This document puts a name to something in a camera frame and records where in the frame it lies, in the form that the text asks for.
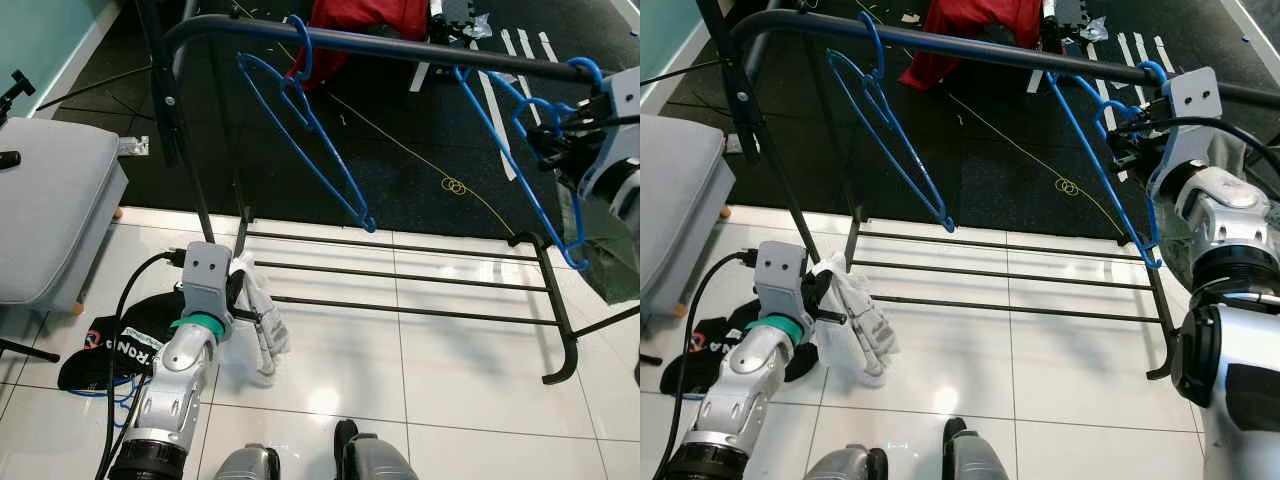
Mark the white cloth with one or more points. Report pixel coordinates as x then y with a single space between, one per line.
265 320
860 320

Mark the blue plastic clothes hanger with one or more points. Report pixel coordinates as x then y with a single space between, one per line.
1152 258
945 222
575 262
120 392
368 222

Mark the crumpled silver wrapper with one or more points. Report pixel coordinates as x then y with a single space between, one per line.
1095 28
478 27

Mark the grey upholstered ottoman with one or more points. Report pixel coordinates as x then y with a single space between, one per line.
50 210
680 210

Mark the black metal clothes rack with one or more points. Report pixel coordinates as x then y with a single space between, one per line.
400 47
1000 52

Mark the red garment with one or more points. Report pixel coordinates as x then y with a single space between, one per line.
360 30
970 30

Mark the black remote control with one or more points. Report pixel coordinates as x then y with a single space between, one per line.
8 159

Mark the black tripod stand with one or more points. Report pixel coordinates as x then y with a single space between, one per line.
15 95

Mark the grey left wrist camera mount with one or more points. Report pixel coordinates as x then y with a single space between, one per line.
782 280
208 280

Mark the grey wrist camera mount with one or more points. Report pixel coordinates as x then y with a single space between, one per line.
1192 100
208 280
782 280
625 100

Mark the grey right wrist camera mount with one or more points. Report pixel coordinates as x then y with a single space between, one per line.
625 100
1192 100

